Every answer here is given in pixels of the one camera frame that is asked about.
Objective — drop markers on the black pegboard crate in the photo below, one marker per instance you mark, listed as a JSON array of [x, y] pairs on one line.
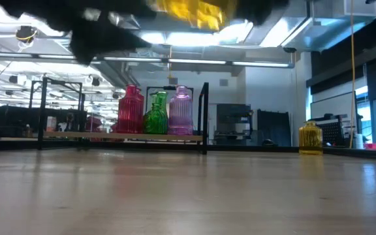
[[333, 134]]

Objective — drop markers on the black cabinet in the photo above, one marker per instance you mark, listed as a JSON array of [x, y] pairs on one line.
[[233, 124]]

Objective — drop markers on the yellow ribbed glass vase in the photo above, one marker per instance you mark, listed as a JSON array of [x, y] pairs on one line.
[[310, 137]]

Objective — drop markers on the white paper roll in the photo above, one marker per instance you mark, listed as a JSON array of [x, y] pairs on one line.
[[358, 142]]

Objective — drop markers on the black equipment rack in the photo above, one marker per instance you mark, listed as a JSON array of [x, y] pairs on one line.
[[67, 115]]

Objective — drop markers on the wooden shelf with black frame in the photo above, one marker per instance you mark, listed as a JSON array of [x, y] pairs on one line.
[[77, 134]]

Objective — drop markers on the red glass vase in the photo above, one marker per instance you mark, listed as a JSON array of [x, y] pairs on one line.
[[130, 112], [141, 95]]

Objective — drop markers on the black ceiling spotlight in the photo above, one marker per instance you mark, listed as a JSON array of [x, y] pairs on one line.
[[95, 81], [115, 95]]

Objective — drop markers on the silver rectangular air duct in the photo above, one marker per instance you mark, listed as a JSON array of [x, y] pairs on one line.
[[315, 39]]

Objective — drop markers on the grey wall vent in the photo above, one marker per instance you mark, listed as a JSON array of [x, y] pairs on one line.
[[224, 82]]

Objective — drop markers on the red flat box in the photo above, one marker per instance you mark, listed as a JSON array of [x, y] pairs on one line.
[[375, 146]]

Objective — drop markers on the long fluorescent light strip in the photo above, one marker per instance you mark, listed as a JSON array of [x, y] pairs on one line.
[[260, 64]]

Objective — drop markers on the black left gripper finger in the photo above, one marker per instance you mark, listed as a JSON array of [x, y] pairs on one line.
[[260, 9]]

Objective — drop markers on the black ceiling camera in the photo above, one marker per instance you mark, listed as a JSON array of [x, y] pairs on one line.
[[289, 50]]

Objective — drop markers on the black round ceiling device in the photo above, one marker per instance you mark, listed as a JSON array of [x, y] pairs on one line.
[[25, 32]]

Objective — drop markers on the dark red background object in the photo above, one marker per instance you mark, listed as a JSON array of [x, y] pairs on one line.
[[93, 124]]

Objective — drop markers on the white and orange box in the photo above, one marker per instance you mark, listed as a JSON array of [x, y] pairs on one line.
[[51, 123]]

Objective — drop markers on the dark fabric panel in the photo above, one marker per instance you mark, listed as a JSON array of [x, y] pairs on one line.
[[274, 129]]

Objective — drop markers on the purple glass vase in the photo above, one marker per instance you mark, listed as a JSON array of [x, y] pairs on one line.
[[181, 114]]

